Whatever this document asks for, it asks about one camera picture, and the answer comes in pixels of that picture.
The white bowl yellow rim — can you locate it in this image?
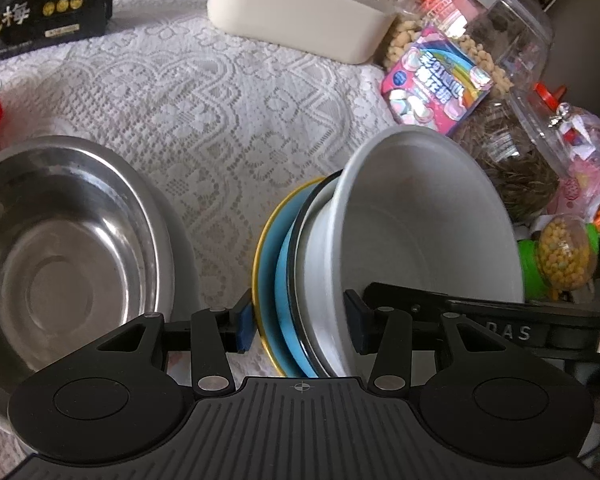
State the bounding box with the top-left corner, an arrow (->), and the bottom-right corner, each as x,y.
251,177 -> 324,377

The blue enamel bowl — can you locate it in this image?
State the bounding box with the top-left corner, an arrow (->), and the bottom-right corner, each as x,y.
274,170 -> 341,378

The white paper bowl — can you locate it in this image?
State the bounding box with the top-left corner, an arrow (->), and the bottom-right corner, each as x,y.
296,126 -> 524,377

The stainless steel bowl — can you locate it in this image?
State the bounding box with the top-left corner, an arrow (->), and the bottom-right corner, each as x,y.
0,136 -> 175,430

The pink plastic bag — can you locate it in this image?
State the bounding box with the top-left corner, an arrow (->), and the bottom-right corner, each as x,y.
546,103 -> 600,221

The sunflower seed glass jar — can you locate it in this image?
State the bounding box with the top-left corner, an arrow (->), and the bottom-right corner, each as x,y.
452,82 -> 567,223

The white lace tablecloth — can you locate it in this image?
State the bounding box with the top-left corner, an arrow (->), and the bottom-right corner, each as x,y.
0,0 -> 401,480

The pink marshmallow bag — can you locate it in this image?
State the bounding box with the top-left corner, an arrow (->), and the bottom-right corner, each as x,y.
380,25 -> 493,136

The cream tissue box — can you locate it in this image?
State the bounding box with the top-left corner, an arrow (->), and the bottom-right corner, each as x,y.
207,0 -> 396,65

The large glass jar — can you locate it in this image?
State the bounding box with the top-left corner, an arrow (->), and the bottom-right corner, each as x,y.
379,0 -> 555,106

